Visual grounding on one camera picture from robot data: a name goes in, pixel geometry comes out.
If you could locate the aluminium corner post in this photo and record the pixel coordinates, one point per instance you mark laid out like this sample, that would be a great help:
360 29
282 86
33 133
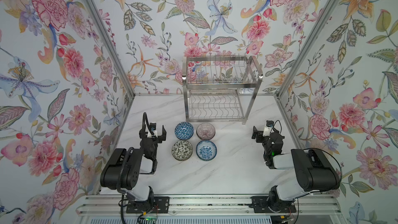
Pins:
314 33
107 41

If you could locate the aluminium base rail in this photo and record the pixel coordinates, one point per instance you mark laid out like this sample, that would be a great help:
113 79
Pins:
240 205

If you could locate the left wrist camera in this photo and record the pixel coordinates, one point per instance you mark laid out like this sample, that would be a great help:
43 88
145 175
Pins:
152 131

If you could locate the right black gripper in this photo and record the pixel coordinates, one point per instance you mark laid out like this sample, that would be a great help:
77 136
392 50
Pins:
263 137

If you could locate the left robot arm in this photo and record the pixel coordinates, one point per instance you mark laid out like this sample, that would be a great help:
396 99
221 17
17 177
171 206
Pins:
124 167

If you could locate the steel two-tier dish rack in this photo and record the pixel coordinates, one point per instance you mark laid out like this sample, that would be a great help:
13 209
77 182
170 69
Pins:
220 88

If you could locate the left aluminium corner post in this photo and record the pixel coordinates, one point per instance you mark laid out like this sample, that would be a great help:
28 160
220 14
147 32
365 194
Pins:
107 41

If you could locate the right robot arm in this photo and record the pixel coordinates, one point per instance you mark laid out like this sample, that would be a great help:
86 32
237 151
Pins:
312 170

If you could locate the blue triangle pattern bowl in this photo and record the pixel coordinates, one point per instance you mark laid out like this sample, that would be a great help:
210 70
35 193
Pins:
184 131

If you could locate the purple striped bowl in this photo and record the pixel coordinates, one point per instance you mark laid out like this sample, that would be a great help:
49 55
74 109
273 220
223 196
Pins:
206 131

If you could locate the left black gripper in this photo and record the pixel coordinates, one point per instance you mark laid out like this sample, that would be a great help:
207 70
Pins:
152 138

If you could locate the light blue floral bowl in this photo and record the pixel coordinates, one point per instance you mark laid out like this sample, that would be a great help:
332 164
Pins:
206 150

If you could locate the right aluminium corner post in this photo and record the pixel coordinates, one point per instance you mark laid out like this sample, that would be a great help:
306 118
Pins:
314 33

